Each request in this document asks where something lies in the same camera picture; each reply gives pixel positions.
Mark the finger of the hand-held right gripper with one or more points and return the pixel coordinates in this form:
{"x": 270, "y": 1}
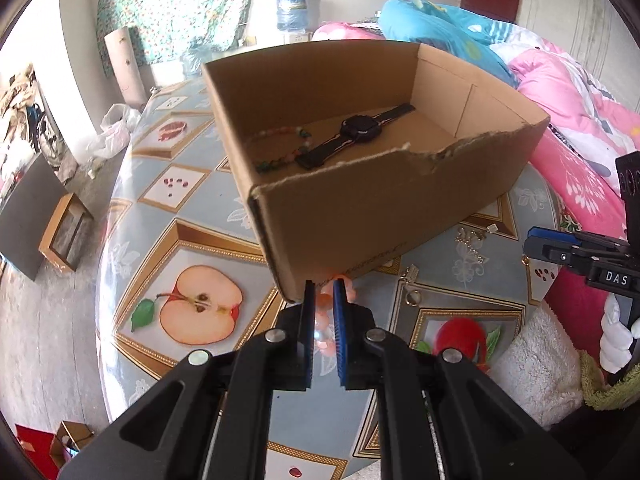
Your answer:
{"x": 550, "y": 236}
{"x": 545, "y": 251}

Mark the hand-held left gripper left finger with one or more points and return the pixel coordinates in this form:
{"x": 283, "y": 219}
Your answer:
{"x": 310, "y": 340}

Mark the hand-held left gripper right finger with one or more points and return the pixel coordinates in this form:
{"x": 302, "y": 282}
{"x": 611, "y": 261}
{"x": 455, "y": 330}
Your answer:
{"x": 341, "y": 330}

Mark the silver abacus charm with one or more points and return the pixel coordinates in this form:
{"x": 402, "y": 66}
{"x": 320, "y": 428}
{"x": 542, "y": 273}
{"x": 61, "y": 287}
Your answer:
{"x": 410, "y": 274}

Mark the brown cardboard box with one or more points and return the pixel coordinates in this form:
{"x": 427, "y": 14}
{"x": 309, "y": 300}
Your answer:
{"x": 375, "y": 220}

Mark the black smart watch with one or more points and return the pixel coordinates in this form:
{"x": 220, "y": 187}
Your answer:
{"x": 357, "y": 127}

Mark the person's right hand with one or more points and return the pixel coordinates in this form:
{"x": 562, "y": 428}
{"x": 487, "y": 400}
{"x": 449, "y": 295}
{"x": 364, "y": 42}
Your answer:
{"x": 612, "y": 340}

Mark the pink floral blanket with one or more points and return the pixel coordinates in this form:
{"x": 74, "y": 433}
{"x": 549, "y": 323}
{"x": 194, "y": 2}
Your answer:
{"x": 575, "y": 180}

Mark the white fleece clothing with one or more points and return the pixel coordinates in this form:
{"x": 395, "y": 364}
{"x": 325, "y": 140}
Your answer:
{"x": 540, "y": 360}

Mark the olive green fleece cloth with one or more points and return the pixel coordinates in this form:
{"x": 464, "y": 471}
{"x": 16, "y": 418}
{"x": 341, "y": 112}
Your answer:
{"x": 605, "y": 387}

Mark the pink white quilt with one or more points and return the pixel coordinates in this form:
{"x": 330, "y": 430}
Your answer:
{"x": 565, "y": 85}

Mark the white panelled wardrobe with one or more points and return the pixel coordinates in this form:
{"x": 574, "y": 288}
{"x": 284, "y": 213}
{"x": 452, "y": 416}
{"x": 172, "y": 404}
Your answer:
{"x": 575, "y": 15}

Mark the blue patterned quilt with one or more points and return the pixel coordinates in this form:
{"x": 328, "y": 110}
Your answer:
{"x": 440, "y": 25}

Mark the small cardboard carton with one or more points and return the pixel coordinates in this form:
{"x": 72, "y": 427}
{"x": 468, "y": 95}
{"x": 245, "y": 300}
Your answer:
{"x": 75, "y": 435}

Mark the white plastic bag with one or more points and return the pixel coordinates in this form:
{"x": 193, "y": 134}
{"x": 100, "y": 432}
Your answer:
{"x": 112, "y": 132}

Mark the red box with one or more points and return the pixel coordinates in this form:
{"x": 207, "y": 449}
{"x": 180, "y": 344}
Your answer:
{"x": 35, "y": 452}

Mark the clear empty water jug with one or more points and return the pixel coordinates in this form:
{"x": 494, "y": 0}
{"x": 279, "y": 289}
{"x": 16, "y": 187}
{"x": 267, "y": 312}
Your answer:
{"x": 200, "y": 60}

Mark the dark grey cabinet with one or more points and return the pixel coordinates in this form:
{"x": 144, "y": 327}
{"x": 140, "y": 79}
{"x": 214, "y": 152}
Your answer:
{"x": 30, "y": 220}

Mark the blue water jug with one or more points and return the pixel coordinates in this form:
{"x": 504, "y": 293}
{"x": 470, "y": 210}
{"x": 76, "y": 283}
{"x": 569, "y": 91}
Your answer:
{"x": 292, "y": 10}

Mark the beige paper roll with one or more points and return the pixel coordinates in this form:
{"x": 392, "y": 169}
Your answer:
{"x": 125, "y": 67}

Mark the wheelchair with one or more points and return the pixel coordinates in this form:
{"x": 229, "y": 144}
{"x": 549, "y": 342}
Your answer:
{"x": 45, "y": 132}

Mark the green floral curtain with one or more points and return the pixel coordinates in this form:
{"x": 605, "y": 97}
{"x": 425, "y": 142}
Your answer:
{"x": 175, "y": 5}

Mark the pile of beige clothes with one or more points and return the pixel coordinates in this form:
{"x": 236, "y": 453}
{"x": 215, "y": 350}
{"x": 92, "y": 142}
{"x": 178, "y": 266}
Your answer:
{"x": 20, "y": 95}

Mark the wooden frame stool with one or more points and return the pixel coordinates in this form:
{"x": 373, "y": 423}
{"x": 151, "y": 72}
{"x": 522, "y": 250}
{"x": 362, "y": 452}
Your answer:
{"x": 47, "y": 240}

